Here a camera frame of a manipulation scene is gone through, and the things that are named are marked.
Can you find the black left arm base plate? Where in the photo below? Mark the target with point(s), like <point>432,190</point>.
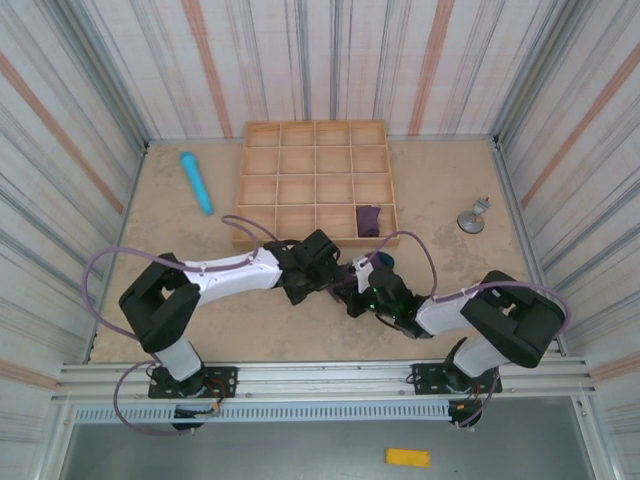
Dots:
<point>225,382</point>

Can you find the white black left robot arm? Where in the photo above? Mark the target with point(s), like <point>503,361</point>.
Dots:
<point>235,272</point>

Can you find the purple ribbed sock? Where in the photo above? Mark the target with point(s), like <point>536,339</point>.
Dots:
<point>367,221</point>
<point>386,260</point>

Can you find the wooden compartment tray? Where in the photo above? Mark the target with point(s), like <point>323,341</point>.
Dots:
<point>300,175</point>

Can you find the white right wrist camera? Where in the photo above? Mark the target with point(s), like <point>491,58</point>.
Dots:
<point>364,272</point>

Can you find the aluminium mounting rail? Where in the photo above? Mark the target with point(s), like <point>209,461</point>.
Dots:
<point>325,377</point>

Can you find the yellow block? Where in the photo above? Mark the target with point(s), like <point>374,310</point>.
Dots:
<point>407,458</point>

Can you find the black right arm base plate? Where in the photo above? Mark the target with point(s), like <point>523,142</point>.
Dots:
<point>425,380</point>

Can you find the light blue plastic tube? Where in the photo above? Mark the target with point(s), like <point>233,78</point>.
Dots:
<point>196,182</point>

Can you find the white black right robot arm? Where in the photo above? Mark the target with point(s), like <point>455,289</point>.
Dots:
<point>450,315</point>

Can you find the small grey metal stand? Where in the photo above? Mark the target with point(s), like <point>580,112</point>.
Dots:
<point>470,222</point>

